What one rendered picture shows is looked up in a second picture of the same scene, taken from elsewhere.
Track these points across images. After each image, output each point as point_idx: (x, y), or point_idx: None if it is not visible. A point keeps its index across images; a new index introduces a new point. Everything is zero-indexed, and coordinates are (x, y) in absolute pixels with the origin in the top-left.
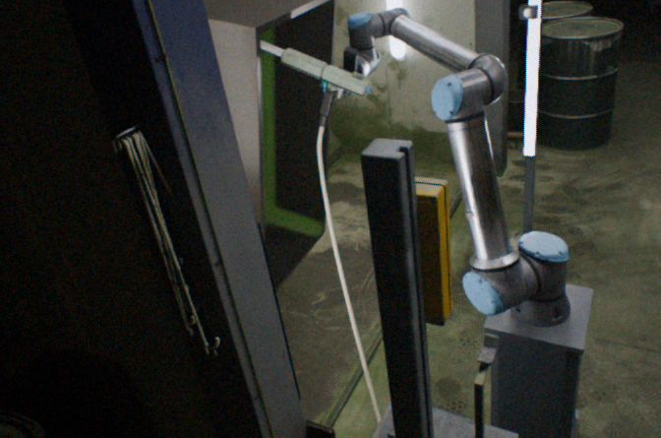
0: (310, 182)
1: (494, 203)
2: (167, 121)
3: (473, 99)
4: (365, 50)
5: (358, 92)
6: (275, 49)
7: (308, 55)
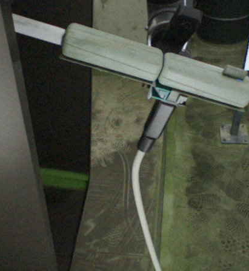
0: (71, 144)
1: None
2: None
3: None
4: (177, 1)
5: (237, 104)
6: (45, 31)
7: (54, 5)
